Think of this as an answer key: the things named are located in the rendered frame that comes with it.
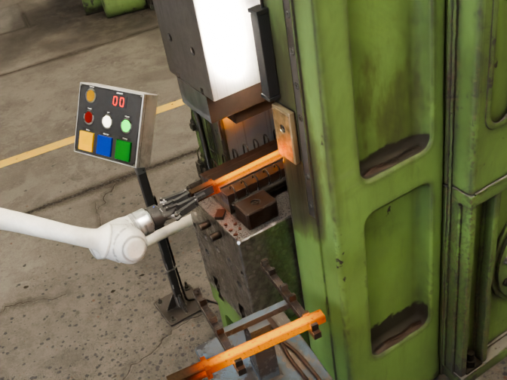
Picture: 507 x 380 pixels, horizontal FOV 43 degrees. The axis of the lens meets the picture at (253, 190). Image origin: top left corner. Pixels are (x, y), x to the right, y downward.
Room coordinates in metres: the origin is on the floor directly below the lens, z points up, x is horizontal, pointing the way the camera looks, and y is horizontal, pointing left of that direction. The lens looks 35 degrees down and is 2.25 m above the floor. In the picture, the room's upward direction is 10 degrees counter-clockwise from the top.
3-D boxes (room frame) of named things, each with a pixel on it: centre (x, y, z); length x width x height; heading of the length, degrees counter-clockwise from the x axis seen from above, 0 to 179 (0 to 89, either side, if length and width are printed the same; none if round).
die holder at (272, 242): (1.89, -0.09, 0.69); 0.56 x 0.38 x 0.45; 116
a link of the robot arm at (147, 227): (1.70, 0.38, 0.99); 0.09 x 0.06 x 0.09; 26
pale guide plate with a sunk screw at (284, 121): (1.62, -0.12, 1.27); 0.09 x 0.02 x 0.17; 26
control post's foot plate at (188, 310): (2.31, 0.45, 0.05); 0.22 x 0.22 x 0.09; 26
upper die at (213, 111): (1.94, -0.06, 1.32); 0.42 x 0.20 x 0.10; 116
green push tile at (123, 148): (2.15, 0.46, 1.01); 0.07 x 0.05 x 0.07; 51
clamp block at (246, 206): (1.71, 0.00, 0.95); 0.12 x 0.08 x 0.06; 116
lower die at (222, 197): (1.94, -0.06, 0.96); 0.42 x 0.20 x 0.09; 116
